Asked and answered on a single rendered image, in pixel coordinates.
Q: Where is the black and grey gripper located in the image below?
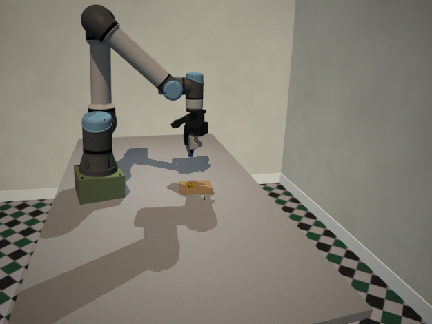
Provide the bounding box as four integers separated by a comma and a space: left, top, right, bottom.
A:
184, 108, 208, 157

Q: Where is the tan square mat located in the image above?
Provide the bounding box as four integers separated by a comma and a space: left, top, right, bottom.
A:
179, 180, 214, 194

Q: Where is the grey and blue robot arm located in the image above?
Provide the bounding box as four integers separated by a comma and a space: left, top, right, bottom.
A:
79, 4, 204, 177

